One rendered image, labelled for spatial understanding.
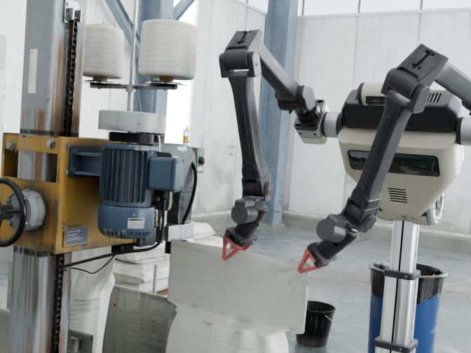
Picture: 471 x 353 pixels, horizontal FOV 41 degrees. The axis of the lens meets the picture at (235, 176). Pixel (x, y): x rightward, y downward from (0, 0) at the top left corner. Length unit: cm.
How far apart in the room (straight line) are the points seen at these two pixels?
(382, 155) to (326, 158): 886
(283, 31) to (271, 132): 169
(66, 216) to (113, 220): 15
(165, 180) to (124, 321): 111
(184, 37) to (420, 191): 92
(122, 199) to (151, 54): 41
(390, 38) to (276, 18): 196
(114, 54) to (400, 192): 103
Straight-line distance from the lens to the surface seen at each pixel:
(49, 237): 174
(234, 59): 173
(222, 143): 973
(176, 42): 177
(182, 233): 215
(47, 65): 176
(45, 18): 179
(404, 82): 153
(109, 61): 194
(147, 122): 162
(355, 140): 208
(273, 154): 1061
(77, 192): 176
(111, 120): 163
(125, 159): 164
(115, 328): 267
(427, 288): 394
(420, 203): 216
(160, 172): 163
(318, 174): 1051
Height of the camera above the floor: 135
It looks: 3 degrees down
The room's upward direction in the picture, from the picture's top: 4 degrees clockwise
